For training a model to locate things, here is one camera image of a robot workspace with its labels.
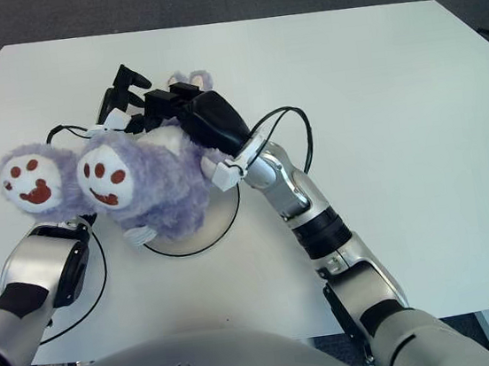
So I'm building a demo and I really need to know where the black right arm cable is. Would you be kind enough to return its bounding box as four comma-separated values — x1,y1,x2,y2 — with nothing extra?
246,103,319,178

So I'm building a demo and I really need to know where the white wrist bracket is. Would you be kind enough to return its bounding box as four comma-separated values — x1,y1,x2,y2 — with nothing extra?
86,107,132,136
207,137,272,192

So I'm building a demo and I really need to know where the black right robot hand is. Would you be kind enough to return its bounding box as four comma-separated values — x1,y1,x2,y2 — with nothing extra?
140,78,254,168

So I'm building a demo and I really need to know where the purple plush bunny doll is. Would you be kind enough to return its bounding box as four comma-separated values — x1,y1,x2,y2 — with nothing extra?
0,66,238,262

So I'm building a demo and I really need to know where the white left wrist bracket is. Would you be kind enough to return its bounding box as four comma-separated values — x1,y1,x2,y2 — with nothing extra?
86,107,132,136

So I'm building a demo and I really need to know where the white plate with black rim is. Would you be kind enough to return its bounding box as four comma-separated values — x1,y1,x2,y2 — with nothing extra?
137,183,248,262

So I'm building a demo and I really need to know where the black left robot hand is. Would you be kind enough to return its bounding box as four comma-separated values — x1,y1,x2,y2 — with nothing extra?
90,60,159,139

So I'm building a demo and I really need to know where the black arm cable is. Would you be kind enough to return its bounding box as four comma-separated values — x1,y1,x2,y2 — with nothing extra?
10,119,126,347
246,103,319,178

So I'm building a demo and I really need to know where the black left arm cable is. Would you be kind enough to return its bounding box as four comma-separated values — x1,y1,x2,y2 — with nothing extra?
10,119,126,347

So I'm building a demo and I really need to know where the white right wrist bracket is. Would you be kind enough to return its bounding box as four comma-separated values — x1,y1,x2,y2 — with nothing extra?
207,137,272,192

